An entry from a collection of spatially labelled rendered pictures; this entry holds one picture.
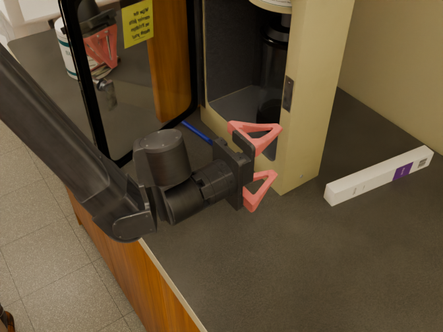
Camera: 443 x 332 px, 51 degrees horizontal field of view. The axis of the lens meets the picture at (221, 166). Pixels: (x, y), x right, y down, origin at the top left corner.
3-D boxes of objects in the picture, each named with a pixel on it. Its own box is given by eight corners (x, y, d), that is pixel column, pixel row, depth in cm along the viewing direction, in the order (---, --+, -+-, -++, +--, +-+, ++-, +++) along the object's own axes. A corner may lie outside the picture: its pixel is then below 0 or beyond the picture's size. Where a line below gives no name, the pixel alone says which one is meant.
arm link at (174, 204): (153, 219, 67) (171, 236, 62) (141, 178, 63) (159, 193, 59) (194, 198, 69) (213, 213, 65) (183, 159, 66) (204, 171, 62)
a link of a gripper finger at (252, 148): (296, 126, 65) (243, 152, 61) (291, 163, 70) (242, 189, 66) (266, 103, 69) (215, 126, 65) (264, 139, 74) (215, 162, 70)
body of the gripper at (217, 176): (250, 159, 63) (204, 181, 60) (247, 207, 70) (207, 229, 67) (223, 134, 67) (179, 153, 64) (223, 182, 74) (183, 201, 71)
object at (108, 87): (119, 107, 87) (114, 81, 83) (111, 112, 86) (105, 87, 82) (112, 103, 88) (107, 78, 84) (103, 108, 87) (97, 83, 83)
